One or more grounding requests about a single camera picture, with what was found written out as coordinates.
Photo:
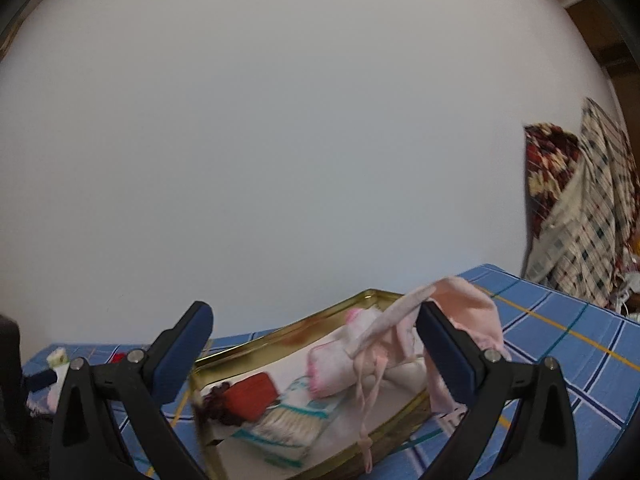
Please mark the white pad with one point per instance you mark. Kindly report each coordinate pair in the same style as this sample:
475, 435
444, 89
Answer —
57, 357

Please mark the blue plaid bed sheet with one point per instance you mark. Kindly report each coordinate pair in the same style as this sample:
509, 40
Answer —
560, 360

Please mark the wooden wardrobe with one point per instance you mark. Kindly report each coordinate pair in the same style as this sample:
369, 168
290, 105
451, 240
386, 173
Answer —
600, 30

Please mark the pink baby cap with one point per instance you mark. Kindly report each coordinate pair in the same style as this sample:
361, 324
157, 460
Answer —
470, 305

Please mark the green tissue packet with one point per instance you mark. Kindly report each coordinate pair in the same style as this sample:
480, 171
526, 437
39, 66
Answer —
285, 425

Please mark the gold metal tin box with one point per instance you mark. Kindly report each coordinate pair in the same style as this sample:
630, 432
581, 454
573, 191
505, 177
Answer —
345, 425

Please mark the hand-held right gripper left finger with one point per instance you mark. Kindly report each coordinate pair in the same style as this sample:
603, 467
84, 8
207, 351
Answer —
182, 345

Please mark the red floral pillow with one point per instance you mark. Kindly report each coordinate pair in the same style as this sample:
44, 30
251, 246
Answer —
550, 170

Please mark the beige plaid cloth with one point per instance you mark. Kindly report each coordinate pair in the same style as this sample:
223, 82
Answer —
590, 230

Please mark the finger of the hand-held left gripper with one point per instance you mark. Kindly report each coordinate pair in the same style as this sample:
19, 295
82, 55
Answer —
40, 381

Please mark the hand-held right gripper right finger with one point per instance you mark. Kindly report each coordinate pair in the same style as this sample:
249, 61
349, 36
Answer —
442, 350

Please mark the white towel with pink stitching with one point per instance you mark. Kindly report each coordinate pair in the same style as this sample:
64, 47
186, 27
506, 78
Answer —
335, 365

